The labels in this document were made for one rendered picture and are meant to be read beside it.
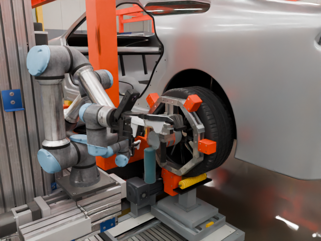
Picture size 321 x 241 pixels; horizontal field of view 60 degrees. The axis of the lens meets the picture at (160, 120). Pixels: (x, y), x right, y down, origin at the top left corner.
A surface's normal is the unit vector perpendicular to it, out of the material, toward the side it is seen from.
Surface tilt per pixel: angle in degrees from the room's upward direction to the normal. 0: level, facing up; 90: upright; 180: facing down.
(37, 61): 82
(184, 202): 90
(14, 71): 90
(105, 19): 90
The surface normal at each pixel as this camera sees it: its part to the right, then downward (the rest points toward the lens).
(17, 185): 0.63, 0.19
